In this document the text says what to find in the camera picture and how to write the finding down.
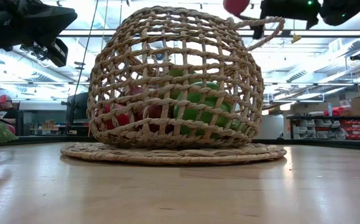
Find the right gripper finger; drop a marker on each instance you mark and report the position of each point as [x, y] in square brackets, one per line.
[251, 19]

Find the small red apple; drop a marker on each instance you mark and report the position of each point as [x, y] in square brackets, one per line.
[155, 112]

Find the person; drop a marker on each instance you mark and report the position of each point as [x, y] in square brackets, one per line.
[4, 107]

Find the black ceiling-mounted device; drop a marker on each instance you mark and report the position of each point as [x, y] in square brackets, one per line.
[39, 53]

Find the green apple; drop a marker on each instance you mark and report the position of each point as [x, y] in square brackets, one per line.
[198, 99]

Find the red-orange mango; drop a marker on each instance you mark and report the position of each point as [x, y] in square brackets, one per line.
[117, 119]

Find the black metal table frame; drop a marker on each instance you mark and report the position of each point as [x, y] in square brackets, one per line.
[322, 143]

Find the slanted thin black pole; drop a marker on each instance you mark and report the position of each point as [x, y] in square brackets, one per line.
[86, 46]

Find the round woven seagrass mat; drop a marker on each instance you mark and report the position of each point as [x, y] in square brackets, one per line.
[167, 155]

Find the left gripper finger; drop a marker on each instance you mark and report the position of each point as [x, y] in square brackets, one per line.
[55, 30]
[49, 14]

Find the shelf with red storage bins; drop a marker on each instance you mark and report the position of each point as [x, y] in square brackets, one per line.
[357, 128]

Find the black monitor on stand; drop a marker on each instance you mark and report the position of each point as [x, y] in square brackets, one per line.
[77, 109]

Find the yellow hanging pendant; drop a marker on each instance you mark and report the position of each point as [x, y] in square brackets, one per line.
[295, 39]

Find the black overhead rig beam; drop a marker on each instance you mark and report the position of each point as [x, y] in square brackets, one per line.
[322, 32]

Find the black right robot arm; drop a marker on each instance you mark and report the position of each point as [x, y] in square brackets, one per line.
[344, 11]

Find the black ceiling camera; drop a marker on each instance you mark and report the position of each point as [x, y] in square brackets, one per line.
[357, 56]

